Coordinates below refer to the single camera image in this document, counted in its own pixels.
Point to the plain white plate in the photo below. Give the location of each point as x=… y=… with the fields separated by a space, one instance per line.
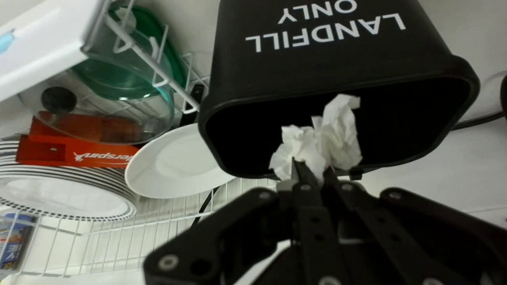
x=175 y=163

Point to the red cardboard box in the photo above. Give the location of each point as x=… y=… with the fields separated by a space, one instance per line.
x=53 y=152

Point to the white plate with striped rim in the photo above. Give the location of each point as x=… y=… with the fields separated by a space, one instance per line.
x=53 y=196

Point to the green rimmed glass bowl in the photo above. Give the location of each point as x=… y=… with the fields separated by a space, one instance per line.
x=159 y=68

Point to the white paper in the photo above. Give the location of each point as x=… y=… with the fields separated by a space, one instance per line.
x=331 y=139

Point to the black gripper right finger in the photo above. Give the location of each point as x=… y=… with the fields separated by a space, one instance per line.
x=413 y=237

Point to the blue packet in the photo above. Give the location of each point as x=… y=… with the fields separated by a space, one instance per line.
x=18 y=239

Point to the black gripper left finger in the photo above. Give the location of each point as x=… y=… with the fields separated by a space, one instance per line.
x=243 y=237

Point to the glass lid with black knob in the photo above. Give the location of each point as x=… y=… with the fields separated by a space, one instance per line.
x=60 y=99

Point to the black landfill only bin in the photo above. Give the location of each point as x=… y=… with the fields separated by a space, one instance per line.
x=318 y=68

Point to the white plastic container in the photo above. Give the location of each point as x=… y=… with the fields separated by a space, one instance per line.
x=42 y=41

